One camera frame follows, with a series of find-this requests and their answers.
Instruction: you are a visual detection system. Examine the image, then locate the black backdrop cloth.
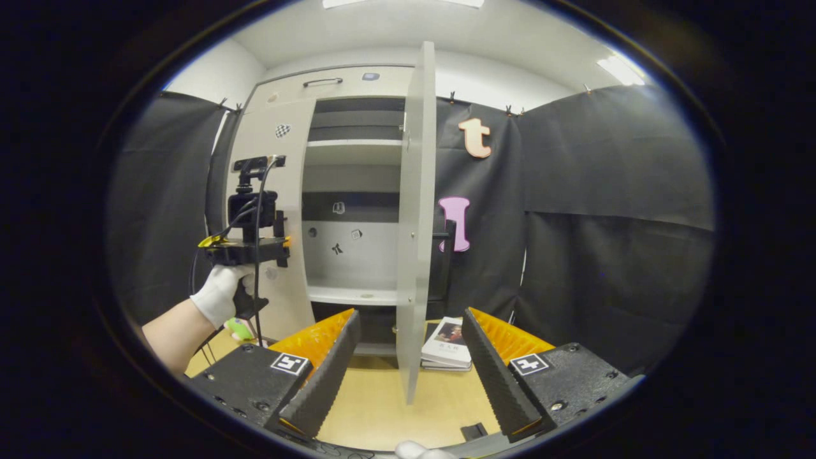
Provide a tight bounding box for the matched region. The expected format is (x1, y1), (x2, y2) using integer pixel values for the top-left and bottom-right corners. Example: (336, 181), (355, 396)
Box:
(108, 85), (716, 377)

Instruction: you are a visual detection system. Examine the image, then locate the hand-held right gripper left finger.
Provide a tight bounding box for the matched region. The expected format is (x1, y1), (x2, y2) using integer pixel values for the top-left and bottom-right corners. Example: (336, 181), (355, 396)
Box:
(188, 309), (362, 441)

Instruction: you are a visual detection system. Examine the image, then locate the narrow ceiling light panel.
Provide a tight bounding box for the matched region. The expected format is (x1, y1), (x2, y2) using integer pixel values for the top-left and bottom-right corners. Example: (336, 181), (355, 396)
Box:
(596, 54), (646, 87)

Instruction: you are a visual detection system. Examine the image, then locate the black cable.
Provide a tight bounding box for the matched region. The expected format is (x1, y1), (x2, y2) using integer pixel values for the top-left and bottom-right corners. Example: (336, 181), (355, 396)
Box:
(251, 156), (285, 349)

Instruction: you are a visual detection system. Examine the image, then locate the beige double-door shoe cabinet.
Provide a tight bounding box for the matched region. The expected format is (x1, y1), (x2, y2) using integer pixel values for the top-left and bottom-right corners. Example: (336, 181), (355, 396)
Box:
(226, 62), (442, 359)

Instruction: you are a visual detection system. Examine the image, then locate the large ceiling light panel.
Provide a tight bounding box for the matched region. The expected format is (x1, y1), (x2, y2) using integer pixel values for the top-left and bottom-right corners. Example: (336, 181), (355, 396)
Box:
(322, 0), (485, 10)

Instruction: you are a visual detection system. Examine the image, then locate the pink and green plush toy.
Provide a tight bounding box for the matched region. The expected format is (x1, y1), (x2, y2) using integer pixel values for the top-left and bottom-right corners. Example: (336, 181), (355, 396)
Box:
(223, 317), (256, 342)

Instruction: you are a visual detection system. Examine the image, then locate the beige cabinet drawer front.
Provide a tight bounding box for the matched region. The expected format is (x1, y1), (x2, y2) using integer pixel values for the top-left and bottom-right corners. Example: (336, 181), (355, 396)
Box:
(245, 65), (416, 115)

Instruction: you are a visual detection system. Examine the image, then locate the cabinet door with checkered sticker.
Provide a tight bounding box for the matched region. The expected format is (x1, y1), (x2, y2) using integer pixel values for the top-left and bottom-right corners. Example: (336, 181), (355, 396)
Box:
(226, 99), (317, 342)

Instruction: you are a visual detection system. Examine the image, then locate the white book with portrait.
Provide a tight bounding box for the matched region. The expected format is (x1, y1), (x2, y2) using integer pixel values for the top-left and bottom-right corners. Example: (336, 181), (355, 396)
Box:
(421, 316), (474, 366)

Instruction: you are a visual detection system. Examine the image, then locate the cabinet door with grey stickers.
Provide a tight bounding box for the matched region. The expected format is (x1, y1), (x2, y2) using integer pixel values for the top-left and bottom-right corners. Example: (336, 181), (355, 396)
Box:
(395, 41), (457, 405)

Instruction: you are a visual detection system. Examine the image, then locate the beige cabinet shelf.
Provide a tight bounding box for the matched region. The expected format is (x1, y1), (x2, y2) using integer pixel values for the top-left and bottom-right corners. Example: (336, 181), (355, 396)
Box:
(305, 283), (400, 307)
(305, 138), (404, 149)

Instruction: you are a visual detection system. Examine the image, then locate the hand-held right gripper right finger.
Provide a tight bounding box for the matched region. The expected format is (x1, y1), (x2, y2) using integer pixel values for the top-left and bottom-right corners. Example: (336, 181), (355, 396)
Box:
(462, 307), (632, 444)

